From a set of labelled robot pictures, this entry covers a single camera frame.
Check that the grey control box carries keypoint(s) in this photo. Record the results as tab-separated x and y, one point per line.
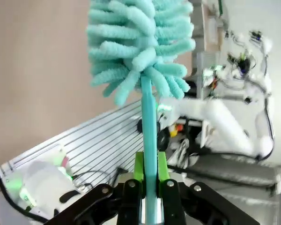
208	75

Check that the yellow red emergency stop button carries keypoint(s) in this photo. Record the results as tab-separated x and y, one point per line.
174	130

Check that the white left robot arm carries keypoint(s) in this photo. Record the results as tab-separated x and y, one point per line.
44	180

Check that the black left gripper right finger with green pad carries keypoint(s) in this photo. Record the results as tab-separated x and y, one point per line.
175	201

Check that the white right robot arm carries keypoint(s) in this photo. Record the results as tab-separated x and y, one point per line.
224	117

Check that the black round knob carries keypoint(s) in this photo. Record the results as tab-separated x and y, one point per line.
139	125

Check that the teal microfibre duster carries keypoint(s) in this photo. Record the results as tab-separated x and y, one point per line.
145	47

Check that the slotted aluminium mounting plate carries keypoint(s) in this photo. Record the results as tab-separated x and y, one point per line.
96	136

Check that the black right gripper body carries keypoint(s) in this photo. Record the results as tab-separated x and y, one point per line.
242	63

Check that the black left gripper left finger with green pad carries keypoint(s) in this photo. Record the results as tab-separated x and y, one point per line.
128	199

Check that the beige pin board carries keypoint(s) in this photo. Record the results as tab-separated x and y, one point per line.
212	21

